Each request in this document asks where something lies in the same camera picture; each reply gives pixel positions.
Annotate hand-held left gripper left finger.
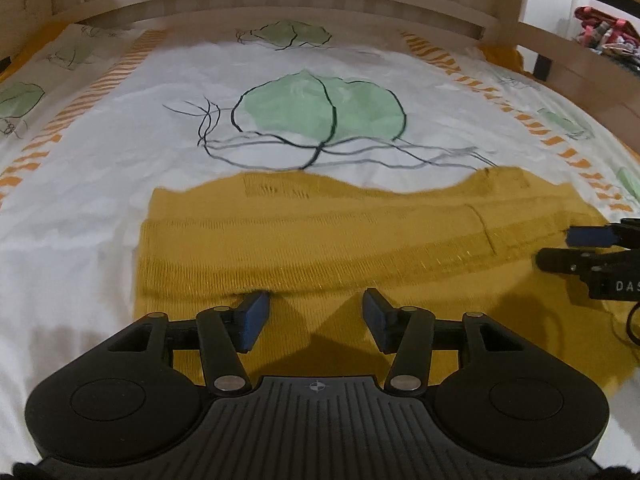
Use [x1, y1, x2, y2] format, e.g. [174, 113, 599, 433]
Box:
[106, 289, 272, 395]

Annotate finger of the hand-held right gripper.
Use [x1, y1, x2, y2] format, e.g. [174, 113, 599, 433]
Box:
[536, 247, 606, 277]
[566, 219, 640, 250]

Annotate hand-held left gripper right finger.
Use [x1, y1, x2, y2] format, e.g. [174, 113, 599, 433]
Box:
[362, 287, 529, 395]

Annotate yellow knitted sweater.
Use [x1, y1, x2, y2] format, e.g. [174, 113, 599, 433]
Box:
[136, 166, 638, 392]

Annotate white leaf-print bed cover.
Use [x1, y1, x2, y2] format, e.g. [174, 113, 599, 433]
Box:
[0, 20, 640, 463]

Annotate pile of colourful items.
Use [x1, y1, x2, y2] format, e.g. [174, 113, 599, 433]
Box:
[574, 5, 640, 58]

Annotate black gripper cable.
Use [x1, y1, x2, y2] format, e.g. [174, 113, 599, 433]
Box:
[609, 300, 640, 347]

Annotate wooden bed frame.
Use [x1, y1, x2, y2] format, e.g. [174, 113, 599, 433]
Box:
[0, 0, 640, 171]

